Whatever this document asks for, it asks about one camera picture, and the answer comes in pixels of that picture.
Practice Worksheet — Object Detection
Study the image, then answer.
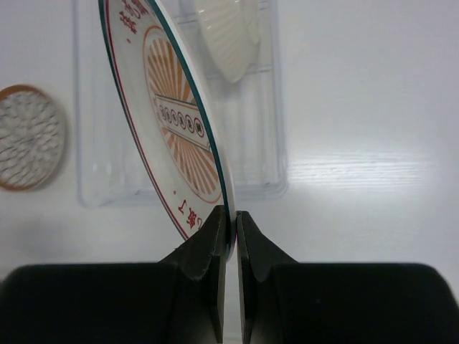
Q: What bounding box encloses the white plate orange sunburst print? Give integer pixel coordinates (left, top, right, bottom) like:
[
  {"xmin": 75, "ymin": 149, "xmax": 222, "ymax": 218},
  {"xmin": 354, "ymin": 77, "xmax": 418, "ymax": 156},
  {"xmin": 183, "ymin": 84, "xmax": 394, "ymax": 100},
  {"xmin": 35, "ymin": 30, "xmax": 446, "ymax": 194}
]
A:
[{"xmin": 98, "ymin": 1, "xmax": 236, "ymax": 254}]

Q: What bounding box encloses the white ribbed plate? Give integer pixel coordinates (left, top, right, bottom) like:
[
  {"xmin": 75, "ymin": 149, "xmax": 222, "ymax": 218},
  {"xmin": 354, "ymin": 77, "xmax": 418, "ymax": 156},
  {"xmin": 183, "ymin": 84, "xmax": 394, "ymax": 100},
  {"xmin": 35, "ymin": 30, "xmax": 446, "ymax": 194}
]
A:
[{"xmin": 194, "ymin": 0, "xmax": 273, "ymax": 83}]

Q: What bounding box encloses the flower pattern brown rim plate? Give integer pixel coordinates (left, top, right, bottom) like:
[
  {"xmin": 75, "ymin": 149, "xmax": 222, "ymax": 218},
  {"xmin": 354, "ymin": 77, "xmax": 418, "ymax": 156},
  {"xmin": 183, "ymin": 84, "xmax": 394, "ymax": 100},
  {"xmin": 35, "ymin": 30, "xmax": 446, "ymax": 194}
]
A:
[{"xmin": 1, "ymin": 84, "xmax": 67, "ymax": 192}]

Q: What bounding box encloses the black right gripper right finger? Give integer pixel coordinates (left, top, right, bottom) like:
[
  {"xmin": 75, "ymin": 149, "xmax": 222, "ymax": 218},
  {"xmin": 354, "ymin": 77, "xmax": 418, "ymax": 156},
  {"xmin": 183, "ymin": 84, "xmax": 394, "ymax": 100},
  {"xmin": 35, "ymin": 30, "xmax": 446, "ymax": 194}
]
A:
[{"xmin": 236, "ymin": 211, "xmax": 458, "ymax": 343}]

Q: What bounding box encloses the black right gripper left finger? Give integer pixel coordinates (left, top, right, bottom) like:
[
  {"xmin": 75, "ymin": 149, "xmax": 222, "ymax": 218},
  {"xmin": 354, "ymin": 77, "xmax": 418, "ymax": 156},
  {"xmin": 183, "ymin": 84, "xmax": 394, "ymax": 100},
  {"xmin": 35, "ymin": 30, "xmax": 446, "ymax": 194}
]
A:
[{"xmin": 1, "ymin": 206, "xmax": 229, "ymax": 343}]

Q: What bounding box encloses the white wire dish rack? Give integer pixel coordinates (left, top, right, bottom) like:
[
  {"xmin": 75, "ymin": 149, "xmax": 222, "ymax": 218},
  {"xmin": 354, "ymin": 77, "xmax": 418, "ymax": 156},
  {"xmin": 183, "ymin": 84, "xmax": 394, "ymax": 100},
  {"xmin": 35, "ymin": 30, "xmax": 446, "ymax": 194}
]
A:
[{"xmin": 72, "ymin": 1, "xmax": 287, "ymax": 207}]

